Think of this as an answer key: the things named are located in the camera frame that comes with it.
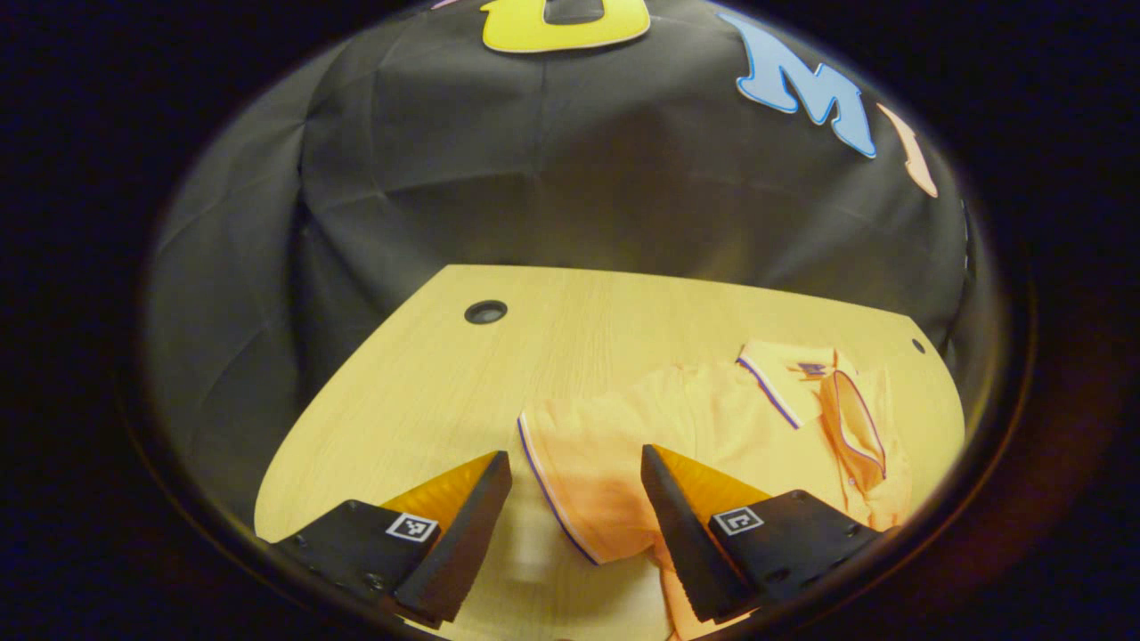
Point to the orange T-shirt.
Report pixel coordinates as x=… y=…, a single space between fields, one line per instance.
x=712 y=418

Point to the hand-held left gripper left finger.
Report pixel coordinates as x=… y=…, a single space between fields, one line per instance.
x=459 y=543

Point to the black backdrop cloth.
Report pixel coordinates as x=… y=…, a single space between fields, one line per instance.
x=534 y=178

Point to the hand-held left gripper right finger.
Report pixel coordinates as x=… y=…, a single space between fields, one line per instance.
x=686 y=543

